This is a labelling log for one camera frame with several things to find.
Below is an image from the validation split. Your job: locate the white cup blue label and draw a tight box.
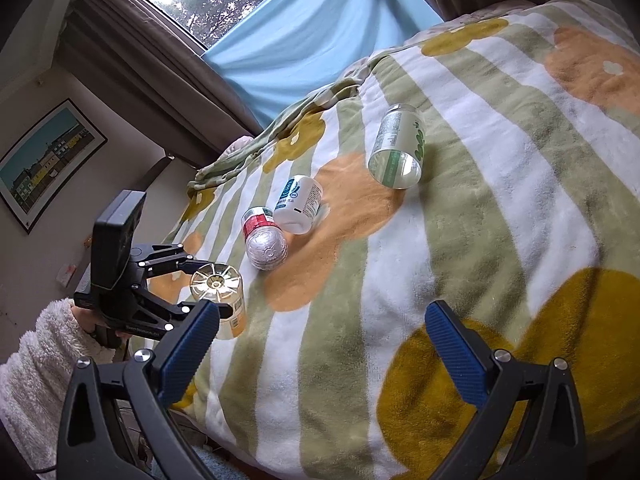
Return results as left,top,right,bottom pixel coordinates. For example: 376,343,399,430
273,175,324,235

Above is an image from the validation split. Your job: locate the striped flower blanket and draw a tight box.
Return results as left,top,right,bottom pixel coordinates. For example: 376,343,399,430
165,0,640,480

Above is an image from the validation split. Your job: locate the light blue cloth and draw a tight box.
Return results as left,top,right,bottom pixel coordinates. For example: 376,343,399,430
202,0,444,136

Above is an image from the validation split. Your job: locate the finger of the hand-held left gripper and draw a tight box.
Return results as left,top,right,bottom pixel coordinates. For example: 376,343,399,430
118,280,202,335
129,241,210,286

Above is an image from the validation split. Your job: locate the person's left forearm white sleeve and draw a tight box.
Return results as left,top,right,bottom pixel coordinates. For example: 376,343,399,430
0,298,119,480

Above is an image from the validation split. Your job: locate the clear bottle orange label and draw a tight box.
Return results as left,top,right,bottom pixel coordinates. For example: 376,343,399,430
190,263,247,341

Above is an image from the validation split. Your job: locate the clear cup green print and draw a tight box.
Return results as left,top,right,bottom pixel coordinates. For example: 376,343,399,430
367,103,426,190

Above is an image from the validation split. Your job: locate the framed houses picture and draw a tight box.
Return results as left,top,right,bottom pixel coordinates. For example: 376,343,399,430
0,98,109,235

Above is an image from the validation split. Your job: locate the bottle with red label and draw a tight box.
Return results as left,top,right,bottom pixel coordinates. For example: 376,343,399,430
241,206,289,272

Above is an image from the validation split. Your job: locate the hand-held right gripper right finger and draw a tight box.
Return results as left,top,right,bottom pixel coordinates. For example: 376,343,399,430
424,300,587,480

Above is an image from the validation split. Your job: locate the person's left hand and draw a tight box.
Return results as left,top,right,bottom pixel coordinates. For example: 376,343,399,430
71,306,119,350

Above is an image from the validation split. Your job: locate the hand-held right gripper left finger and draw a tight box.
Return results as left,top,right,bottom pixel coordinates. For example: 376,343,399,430
56,301,223,480

